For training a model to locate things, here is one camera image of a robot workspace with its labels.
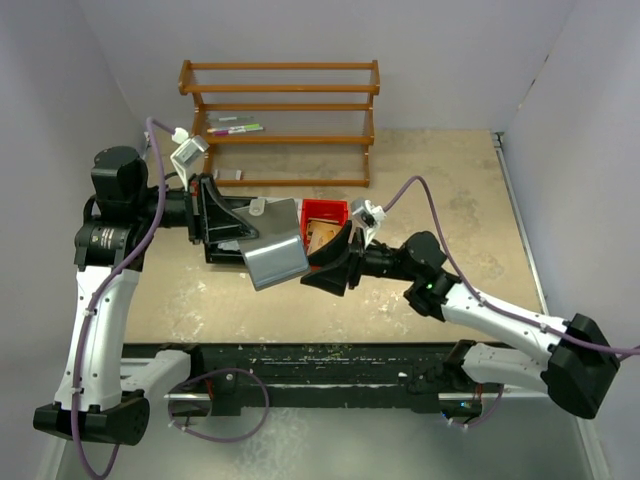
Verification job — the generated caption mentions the wooden slatted rack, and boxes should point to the wooden slatted rack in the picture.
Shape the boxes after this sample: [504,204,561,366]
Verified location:
[178,60,381,187]

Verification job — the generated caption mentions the pink marker pen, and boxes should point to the pink marker pen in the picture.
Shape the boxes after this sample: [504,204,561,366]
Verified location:
[207,126,247,136]

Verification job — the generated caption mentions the wooden pieces in red bin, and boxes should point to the wooden pieces in red bin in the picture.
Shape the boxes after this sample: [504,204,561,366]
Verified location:
[306,218,342,255]

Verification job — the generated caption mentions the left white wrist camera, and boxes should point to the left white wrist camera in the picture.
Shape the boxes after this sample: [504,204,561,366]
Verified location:
[170,127,209,190]

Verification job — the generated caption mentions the light green marker pen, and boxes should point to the light green marker pen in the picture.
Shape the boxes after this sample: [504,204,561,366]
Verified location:
[230,124,264,133]

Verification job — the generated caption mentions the grey card holder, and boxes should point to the grey card holder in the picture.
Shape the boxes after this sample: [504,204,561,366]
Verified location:
[235,198,310,291]

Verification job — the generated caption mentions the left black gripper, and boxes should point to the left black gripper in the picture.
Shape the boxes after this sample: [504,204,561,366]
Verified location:
[132,171,258,244]

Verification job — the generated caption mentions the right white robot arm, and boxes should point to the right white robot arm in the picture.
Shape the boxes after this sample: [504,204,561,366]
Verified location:
[301,226,620,419]

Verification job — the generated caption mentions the red plastic bin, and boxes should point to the red plastic bin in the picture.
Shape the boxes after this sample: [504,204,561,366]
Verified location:
[300,198,349,253]

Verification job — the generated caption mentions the black plastic bin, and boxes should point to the black plastic bin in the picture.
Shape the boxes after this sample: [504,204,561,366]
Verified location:
[204,195,252,265]

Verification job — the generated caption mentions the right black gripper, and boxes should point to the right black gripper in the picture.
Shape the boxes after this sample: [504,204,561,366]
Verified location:
[301,219,419,295]

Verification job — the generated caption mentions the small grey clip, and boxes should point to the small grey clip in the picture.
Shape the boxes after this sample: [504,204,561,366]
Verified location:
[214,169,243,180]

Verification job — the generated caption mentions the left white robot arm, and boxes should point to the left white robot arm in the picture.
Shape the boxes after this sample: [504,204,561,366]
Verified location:
[33,146,239,446]

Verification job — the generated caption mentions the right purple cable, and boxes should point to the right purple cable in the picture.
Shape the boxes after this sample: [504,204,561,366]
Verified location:
[381,174,640,432]

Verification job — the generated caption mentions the aluminium frame rail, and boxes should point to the aluminium frame rail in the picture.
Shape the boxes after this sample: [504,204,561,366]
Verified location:
[164,385,547,408]

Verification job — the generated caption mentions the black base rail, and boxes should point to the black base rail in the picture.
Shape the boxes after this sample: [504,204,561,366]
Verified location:
[119,342,505,416]

